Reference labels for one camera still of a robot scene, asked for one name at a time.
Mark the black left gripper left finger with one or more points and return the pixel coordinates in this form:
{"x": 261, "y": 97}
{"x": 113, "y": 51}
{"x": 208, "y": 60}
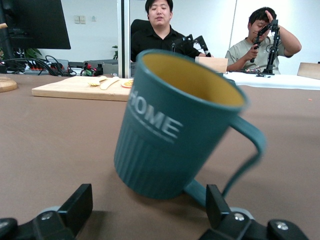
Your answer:
{"x": 75, "y": 207}

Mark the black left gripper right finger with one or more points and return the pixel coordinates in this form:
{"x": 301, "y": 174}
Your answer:
{"x": 220, "y": 212}

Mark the teal cup yellow inside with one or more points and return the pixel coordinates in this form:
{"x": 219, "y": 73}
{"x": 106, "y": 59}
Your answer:
{"x": 162, "y": 150}

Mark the wooden cup rack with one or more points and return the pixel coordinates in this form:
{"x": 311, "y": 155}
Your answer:
{"x": 6, "y": 85}

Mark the brown table cover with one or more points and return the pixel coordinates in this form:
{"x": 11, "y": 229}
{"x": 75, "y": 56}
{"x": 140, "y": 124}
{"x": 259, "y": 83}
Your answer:
{"x": 50, "y": 150}

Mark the bamboo cutting board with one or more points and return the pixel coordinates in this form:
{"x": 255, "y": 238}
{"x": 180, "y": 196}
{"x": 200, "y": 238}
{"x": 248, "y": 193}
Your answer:
{"x": 62, "y": 91}

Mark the yellow plastic fork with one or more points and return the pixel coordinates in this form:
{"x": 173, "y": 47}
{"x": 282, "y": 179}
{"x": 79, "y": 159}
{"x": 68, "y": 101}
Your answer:
{"x": 96, "y": 82}

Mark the yellow plastic knife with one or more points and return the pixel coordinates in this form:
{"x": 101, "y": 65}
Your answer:
{"x": 107, "y": 83}

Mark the orange slice toy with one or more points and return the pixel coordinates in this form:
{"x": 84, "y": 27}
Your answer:
{"x": 126, "y": 85}

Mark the white table cover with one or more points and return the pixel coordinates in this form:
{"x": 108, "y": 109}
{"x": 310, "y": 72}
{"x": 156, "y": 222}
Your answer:
{"x": 275, "y": 81}

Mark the grey metal box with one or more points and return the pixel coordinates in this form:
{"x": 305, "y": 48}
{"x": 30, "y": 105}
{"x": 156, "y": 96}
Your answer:
{"x": 105, "y": 67}

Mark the power strip red switches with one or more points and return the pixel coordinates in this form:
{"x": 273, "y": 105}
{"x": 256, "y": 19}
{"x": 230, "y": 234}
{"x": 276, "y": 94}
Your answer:
{"x": 40, "y": 66}

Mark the light wooden box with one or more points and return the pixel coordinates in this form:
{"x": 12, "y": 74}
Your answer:
{"x": 212, "y": 65}

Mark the green potted plant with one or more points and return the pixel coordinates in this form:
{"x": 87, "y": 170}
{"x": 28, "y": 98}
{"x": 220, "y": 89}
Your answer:
{"x": 33, "y": 53}
{"x": 115, "y": 52}

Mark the person in beige shirt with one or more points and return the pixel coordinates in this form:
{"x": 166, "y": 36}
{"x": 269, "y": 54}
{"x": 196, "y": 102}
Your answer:
{"x": 242, "y": 52}

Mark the light wooden panel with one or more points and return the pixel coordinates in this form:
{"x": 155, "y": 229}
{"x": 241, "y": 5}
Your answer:
{"x": 310, "y": 71}

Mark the person in black shirt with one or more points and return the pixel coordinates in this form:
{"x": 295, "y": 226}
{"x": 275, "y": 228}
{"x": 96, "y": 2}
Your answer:
{"x": 155, "y": 40}

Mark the black computer monitor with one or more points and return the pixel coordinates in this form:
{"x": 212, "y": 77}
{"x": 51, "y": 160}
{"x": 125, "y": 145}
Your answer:
{"x": 37, "y": 22}

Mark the black office chair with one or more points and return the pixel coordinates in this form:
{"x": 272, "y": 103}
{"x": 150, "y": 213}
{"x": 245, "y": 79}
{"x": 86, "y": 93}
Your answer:
{"x": 137, "y": 27}

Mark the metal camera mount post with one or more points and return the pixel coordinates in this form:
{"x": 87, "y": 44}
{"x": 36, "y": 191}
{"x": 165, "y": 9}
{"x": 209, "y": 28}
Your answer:
{"x": 123, "y": 37}

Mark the white wall switch panel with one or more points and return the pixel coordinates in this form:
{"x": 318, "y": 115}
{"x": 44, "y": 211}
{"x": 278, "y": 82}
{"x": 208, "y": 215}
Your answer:
{"x": 80, "y": 19}

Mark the small green wall sign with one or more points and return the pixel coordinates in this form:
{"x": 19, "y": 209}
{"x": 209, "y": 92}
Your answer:
{"x": 93, "y": 18}

